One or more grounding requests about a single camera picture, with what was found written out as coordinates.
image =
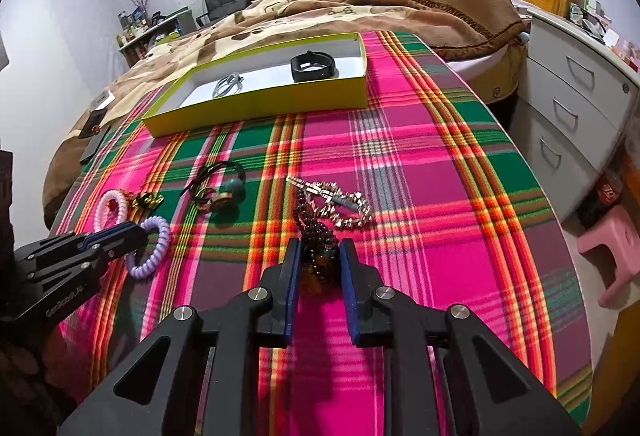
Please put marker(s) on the white drawer cabinet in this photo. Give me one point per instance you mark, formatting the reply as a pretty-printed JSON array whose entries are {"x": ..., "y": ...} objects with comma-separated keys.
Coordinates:
[{"x": 565, "y": 80}]

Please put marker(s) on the gold and black hair clip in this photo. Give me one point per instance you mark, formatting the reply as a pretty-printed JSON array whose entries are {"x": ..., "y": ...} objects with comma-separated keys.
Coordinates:
[{"x": 145, "y": 202}]

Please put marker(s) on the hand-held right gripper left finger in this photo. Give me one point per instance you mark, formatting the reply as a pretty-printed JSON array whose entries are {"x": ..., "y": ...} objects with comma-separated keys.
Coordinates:
[{"x": 292, "y": 288}]

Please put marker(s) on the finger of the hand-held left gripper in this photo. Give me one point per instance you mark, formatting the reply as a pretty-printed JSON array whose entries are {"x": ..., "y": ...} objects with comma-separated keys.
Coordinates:
[
  {"x": 107, "y": 235},
  {"x": 127, "y": 246}
]

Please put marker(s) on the small boxes on cabinet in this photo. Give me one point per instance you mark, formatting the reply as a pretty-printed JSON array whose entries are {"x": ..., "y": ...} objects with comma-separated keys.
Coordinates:
[{"x": 625, "y": 48}]

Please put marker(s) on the white desk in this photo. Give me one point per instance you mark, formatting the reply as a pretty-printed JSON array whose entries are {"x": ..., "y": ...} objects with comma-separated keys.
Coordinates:
[{"x": 170, "y": 23}]

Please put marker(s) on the black phone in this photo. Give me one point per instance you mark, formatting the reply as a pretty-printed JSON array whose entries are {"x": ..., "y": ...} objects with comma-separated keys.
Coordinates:
[{"x": 93, "y": 121}]

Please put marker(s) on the yellow cardboard box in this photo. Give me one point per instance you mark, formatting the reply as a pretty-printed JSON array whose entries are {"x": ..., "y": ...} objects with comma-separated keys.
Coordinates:
[{"x": 260, "y": 108}]

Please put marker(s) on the black eyeglasses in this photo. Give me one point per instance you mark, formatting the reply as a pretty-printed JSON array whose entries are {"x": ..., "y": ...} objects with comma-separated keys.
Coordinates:
[{"x": 587, "y": 18}]

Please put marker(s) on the pink green plaid blanket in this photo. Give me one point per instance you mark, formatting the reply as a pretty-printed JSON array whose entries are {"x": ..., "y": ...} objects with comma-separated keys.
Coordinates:
[{"x": 400, "y": 165}]

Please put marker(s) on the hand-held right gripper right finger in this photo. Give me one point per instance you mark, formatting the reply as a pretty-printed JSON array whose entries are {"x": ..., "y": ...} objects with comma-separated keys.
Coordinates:
[{"x": 350, "y": 298}]

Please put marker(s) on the dark grey phone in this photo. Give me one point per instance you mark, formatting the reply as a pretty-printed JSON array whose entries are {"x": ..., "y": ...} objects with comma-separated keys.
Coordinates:
[{"x": 92, "y": 148}]

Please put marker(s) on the soda bottle red label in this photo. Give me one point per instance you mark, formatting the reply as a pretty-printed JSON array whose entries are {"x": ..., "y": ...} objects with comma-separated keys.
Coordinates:
[{"x": 607, "y": 191}]

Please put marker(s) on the pink plastic stool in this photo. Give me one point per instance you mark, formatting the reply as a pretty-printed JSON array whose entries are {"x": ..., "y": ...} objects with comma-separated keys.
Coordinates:
[{"x": 615, "y": 236}]

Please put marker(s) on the bed mattress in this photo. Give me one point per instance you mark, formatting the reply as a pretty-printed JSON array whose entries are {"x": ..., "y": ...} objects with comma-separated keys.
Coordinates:
[{"x": 500, "y": 75}]

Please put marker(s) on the group of bottles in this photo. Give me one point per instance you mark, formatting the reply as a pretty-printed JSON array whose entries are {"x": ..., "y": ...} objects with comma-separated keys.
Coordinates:
[{"x": 132, "y": 28}]

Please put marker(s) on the brown paw print blanket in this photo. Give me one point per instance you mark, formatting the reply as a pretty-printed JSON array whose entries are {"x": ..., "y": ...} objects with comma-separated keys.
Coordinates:
[{"x": 300, "y": 10}]

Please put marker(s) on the black fitness band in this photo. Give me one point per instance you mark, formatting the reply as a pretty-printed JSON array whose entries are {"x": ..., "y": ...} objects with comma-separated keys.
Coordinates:
[{"x": 300, "y": 73}]

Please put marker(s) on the black box device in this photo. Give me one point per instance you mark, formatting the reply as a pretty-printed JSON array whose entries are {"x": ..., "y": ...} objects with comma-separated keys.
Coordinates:
[{"x": 5, "y": 196}]

